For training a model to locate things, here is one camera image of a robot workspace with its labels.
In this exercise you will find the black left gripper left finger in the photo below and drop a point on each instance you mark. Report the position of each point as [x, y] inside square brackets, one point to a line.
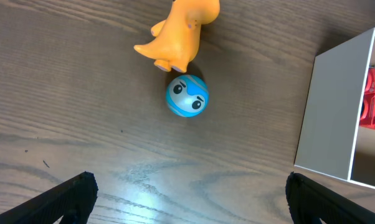
[70, 202]

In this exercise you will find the white cardboard box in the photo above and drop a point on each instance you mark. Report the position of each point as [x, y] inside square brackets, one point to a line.
[331, 141]

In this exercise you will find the orange toy dinosaur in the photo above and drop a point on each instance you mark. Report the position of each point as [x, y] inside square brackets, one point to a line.
[176, 39]

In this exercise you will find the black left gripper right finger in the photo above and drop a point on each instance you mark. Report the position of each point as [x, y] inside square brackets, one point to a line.
[312, 203]

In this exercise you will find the blue ball with face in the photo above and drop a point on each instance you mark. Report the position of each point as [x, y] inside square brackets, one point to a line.
[187, 96]

